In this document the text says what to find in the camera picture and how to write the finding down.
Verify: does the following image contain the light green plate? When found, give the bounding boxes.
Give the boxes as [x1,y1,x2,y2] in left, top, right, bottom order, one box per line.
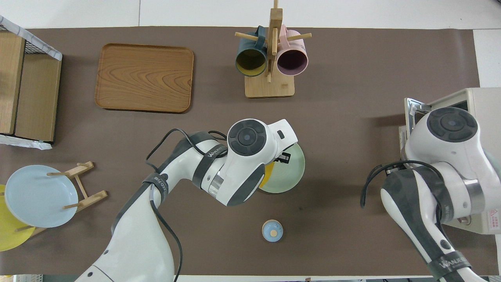
[258,143,306,194]

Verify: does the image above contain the yellow corn cob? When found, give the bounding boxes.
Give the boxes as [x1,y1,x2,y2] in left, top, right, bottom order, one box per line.
[260,162,276,188]

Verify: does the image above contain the oven door with handle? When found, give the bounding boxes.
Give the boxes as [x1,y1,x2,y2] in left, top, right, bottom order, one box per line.
[404,98,433,136]

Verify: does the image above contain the cream toaster oven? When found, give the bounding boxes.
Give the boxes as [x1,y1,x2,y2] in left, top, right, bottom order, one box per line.
[398,88,501,235]

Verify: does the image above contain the wooden mug rack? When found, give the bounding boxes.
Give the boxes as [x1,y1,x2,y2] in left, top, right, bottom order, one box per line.
[235,0,312,98]

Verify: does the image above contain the blue call bell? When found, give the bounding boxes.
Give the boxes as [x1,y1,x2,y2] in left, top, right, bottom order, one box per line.
[262,220,284,242]

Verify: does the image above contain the pink mug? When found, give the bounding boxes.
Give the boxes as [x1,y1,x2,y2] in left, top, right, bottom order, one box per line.
[276,24,310,77]

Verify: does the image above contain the dark teal mug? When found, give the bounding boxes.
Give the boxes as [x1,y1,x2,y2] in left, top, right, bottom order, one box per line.
[235,27,269,78]

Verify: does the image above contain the brown table mat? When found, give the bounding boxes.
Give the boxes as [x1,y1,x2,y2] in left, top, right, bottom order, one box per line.
[0,27,501,277]

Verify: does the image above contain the brown wooden tray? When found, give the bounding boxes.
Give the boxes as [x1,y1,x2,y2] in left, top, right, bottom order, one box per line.
[95,43,195,114]

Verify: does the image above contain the wooden plate rack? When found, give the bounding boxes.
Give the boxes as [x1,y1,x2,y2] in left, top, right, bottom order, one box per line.
[16,161,108,238]

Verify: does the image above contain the light blue plate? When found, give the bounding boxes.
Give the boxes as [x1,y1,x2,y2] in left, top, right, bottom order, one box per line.
[5,164,79,228]

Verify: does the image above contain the wooden step shelf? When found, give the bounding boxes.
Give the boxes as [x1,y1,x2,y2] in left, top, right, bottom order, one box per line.
[0,31,62,142]

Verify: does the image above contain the white checked cloth liner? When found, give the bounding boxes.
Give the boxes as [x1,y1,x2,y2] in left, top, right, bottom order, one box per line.
[0,16,63,150]

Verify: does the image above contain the yellow plate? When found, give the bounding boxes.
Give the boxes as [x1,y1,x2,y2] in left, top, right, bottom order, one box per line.
[0,184,36,252]

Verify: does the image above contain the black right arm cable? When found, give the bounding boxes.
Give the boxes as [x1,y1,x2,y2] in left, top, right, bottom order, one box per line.
[360,160,445,226]

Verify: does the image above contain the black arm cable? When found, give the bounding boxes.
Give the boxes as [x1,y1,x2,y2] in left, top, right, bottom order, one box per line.
[146,128,228,282]
[360,160,445,226]

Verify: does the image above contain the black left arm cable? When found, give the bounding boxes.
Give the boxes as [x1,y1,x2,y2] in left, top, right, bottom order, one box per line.
[146,128,228,282]

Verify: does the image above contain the black wire basket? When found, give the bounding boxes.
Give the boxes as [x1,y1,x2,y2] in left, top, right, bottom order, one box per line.
[0,23,59,59]

